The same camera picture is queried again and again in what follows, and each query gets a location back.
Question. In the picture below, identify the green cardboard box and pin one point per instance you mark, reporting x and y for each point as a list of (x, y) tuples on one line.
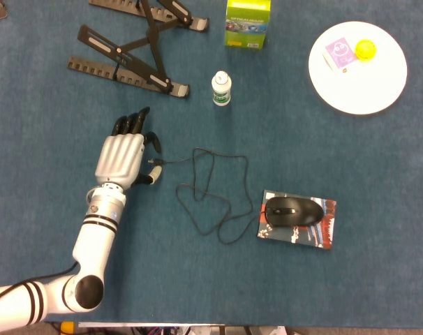
[(246, 33)]

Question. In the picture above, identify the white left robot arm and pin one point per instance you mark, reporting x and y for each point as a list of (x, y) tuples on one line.
[(93, 240)]

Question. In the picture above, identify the blue table cloth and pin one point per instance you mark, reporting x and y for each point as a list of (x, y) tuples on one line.
[(302, 286)]

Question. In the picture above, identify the yellow block under table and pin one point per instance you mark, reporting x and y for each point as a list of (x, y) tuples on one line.
[(67, 328)]

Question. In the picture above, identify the black computer mouse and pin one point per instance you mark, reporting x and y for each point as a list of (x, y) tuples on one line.
[(291, 212)]

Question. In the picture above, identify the black folding laptop stand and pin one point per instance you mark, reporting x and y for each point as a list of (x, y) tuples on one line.
[(103, 43)]

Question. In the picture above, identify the round white plate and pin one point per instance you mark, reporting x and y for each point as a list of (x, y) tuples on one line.
[(365, 90)]

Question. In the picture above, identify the white bottle green label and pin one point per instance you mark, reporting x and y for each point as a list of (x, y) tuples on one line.
[(221, 91)]

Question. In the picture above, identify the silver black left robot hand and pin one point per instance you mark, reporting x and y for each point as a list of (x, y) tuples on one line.
[(120, 158)]

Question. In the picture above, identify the yellow ball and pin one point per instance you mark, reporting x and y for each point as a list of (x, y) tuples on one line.
[(365, 50)]

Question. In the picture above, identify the patterned black red mouse pad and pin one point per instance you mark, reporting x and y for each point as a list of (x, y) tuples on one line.
[(295, 240)]

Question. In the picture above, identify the small card box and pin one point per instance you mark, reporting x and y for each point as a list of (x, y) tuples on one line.
[(339, 54)]

